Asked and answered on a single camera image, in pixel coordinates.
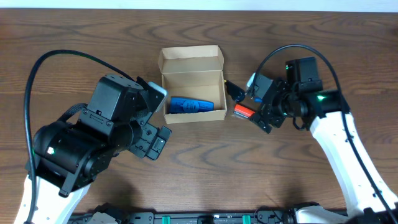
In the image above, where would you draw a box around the orange stapler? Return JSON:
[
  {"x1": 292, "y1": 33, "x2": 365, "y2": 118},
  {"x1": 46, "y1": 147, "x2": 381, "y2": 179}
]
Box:
[{"x1": 233, "y1": 104, "x2": 255, "y2": 119}]

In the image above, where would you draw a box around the blue plastic eraser holder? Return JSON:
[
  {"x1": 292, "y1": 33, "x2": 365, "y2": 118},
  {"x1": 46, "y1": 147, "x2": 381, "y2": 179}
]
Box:
[{"x1": 169, "y1": 97, "x2": 214, "y2": 114}]

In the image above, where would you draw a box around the brown cardboard box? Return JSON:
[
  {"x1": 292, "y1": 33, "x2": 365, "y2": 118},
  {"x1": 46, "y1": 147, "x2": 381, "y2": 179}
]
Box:
[{"x1": 158, "y1": 45, "x2": 227, "y2": 124}]

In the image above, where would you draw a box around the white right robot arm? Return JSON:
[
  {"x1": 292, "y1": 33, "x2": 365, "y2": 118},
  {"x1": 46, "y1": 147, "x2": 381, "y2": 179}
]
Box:
[{"x1": 247, "y1": 57, "x2": 397, "y2": 223}]

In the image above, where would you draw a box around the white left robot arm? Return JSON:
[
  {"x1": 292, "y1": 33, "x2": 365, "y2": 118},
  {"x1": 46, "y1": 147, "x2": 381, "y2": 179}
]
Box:
[{"x1": 15, "y1": 74, "x2": 171, "y2": 223}]

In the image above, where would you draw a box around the black correction tape dispenser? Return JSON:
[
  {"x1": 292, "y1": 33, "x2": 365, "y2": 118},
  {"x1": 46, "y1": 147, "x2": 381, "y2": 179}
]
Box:
[{"x1": 224, "y1": 80, "x2": 246, "y2": 103}]

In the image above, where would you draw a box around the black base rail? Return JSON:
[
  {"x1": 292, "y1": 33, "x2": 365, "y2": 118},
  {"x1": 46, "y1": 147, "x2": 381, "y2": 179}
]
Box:
[{"x1": 68, "y1": 203, "x2": 360, "y2": 224}]

